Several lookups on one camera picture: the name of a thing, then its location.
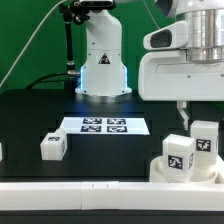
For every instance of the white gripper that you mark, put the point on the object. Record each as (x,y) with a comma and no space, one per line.
(168,76)

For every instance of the white round stool seat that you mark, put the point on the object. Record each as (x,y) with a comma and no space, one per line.
(202,175)

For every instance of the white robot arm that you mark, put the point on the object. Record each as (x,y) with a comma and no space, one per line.
(103,75)

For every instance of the white fiducial marker sheet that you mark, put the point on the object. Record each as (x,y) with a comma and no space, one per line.
(104,126)

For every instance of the white block at left edge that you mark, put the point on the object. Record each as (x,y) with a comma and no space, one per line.
(1,153)

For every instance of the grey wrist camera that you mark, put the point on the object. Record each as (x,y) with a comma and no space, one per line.
(173,36)

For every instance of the white right barrier rail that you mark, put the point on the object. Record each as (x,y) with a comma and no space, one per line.
(220,169)

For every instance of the white barrier rail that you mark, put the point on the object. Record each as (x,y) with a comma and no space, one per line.
(110,195)
(220,169)

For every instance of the white front barrier rail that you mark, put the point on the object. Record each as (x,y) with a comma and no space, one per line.
(110,195)

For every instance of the black overhead camera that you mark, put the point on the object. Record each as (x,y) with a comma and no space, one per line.
(96,4)

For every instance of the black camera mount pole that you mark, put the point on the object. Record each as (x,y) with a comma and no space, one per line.
(67,17)

